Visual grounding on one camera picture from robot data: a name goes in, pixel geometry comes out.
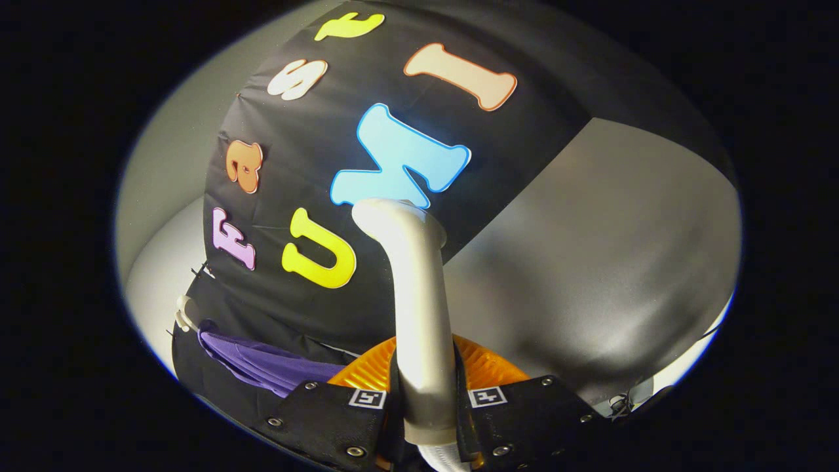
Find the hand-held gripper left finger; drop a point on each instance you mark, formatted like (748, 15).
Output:
(328, 419)

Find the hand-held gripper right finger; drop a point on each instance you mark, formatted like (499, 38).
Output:
(531, 419)

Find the purple button jacket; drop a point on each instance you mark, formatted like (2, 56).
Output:
(269, 364)

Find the white garment steamer head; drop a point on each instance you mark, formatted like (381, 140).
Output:
(423, 314)

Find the white plastic clothes hanger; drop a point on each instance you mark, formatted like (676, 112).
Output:
(184, 314)

